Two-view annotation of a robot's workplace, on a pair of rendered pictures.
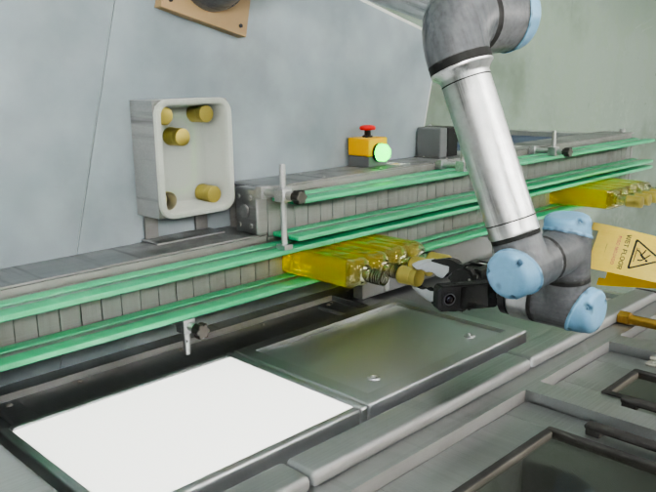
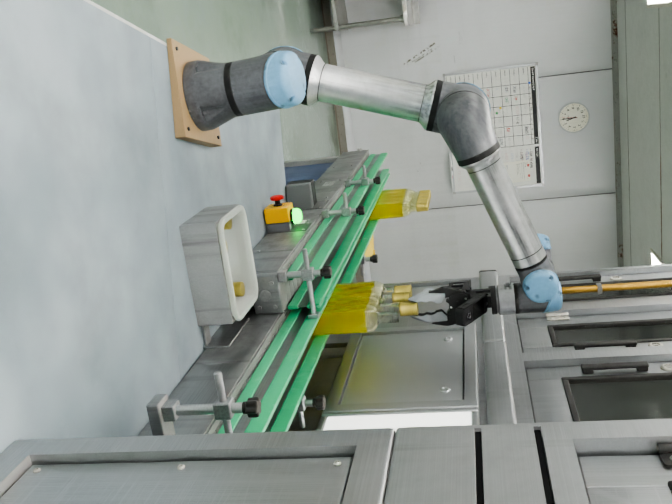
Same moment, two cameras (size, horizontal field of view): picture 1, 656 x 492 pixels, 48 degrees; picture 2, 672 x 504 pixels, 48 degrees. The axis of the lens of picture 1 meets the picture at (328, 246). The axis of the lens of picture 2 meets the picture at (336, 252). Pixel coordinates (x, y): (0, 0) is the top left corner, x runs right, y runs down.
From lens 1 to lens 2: 0.98 m
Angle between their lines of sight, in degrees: 33
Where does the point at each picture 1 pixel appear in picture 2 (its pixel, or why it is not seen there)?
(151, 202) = (220, 311)
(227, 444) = not seen: hidden behind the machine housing
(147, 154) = (211, 270)
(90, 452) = not seen: outside the picture
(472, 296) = (477, 309)
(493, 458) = (564, 407)
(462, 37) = (489, 137)
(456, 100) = (489, 179)
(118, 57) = (168, 190)
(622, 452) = (615, 375)
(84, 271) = (234, 387)
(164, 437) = not seen: hidden behind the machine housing
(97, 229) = (184, 350)
